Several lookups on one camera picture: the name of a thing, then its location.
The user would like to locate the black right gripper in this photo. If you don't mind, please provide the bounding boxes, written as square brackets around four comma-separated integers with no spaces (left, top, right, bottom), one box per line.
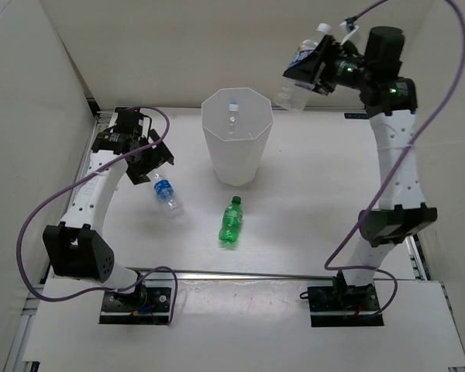
[284,35,375,97]

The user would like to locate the clear bottle white barcode label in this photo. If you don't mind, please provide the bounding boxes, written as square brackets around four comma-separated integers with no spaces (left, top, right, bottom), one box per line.
[274,23,332,112]

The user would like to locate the clear bottle blue label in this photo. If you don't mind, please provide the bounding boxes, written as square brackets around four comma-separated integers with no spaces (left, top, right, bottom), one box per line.
[150,170,184,217]

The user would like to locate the clear unlabelled plastic bottle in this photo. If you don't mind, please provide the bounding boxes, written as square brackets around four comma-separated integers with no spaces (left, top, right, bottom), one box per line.
[226,102,239,140]

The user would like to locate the green plastic soda bottle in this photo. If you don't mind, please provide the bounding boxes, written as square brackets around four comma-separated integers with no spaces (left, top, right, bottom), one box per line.
[219,196,243,245]

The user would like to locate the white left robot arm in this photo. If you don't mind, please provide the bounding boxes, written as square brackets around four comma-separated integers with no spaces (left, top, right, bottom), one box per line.
[43,106,179,310]

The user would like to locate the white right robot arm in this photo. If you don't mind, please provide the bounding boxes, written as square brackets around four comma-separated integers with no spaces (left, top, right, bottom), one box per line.
[309,26,437,311]

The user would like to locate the white octagonal plastic bin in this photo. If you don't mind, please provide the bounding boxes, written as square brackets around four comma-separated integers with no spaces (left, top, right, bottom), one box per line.
[201,88,274,187]

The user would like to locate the white zip tie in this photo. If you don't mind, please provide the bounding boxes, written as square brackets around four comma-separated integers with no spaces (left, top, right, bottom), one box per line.
[339,17,361,46]

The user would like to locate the white foam board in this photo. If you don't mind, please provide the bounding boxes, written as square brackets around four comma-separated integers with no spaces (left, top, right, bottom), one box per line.
[24,280,465,371]

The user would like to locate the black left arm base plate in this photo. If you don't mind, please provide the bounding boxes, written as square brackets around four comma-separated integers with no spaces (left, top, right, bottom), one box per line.
[98,279,176,326]

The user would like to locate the aluminium table edge rail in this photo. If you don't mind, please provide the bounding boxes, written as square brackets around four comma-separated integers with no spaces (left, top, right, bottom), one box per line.
[53,269,419,281]

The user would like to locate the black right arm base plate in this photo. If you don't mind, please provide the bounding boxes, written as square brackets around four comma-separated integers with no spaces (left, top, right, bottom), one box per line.
[299,278,384,328]

